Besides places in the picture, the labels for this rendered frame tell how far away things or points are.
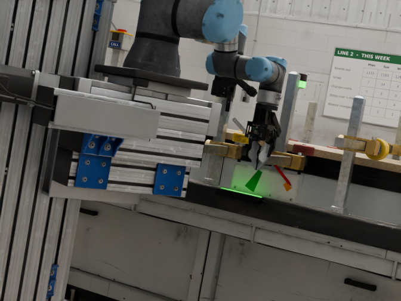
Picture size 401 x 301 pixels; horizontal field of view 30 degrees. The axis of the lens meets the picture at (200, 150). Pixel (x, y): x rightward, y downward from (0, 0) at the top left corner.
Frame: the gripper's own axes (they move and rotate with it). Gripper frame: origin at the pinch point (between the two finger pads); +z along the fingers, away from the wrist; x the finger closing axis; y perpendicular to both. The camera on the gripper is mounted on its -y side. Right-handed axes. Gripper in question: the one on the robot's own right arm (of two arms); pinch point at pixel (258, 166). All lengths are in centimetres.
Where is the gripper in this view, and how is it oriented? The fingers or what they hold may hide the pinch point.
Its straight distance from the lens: 243.2
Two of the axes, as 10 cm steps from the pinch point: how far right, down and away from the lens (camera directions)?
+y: -4.4, -0.6, -9.0
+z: -1.9, 9.8, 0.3
